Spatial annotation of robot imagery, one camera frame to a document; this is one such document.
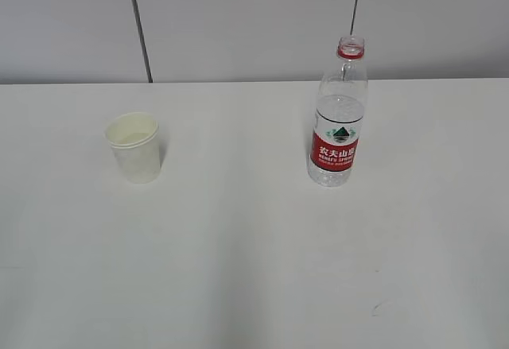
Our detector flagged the white paper cup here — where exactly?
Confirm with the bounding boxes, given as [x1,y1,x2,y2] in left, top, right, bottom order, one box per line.
[105,112,161,184]

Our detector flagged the clear water bottle red label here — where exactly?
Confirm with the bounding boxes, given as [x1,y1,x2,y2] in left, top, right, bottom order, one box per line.
[307,36,368,187]

